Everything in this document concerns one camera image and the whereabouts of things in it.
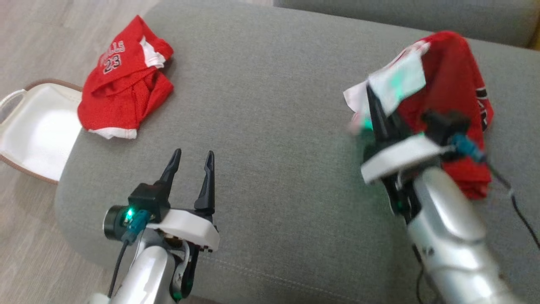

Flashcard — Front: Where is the grey sofa back cushion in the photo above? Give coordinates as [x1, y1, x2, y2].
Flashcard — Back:
[273, 0, 540, 48]

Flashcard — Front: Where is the large grey sofa seat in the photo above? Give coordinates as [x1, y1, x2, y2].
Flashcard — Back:
[55, 0, 540, 304]

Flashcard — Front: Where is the right arm cable teal plug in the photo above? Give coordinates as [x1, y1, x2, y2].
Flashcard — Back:
[448, 134, 540, 250]

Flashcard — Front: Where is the red Bulls jersey shirt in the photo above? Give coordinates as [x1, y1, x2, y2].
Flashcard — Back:
[343, 30, 494, 200]

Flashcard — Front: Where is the white laundry basket brown rim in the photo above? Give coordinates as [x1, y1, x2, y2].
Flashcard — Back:
[0, 79, 83, 185]

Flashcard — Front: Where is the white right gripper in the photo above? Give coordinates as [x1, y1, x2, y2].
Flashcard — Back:
[361, 84, 449, 185]

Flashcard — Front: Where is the left arm cable teal plug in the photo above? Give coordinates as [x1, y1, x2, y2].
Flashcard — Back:
[108, 210, 151, 299]

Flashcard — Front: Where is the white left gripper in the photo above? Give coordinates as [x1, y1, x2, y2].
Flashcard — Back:
[147, 148, 220, 253]

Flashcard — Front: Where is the arm cable teal plug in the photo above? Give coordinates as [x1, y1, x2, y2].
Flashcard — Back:
[108, 210, 151, 299]
[448, 134, 540, 250]

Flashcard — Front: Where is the red shorts white stripe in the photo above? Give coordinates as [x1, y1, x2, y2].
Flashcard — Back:
[77, 15, 175, 140]

